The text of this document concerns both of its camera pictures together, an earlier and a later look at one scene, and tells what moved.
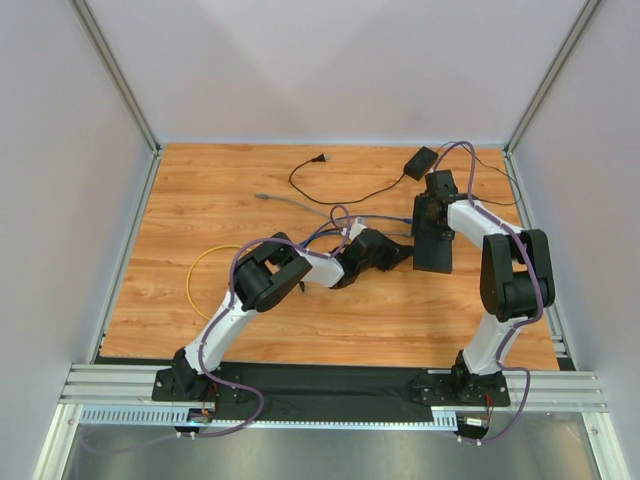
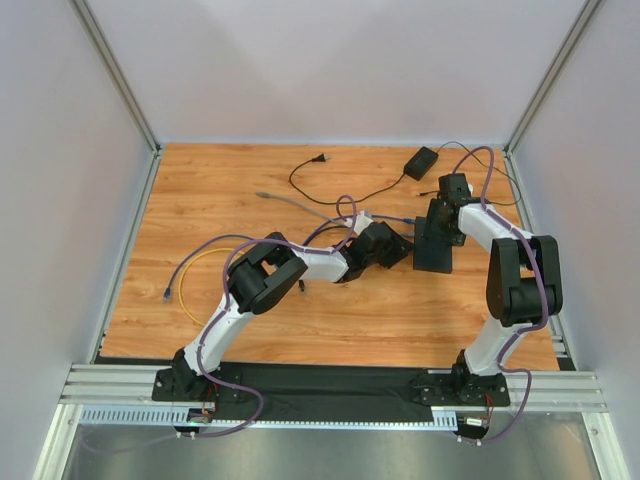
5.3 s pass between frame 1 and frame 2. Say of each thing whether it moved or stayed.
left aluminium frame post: stayed
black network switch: stayed
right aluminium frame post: stayed
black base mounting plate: stayed
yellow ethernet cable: moved
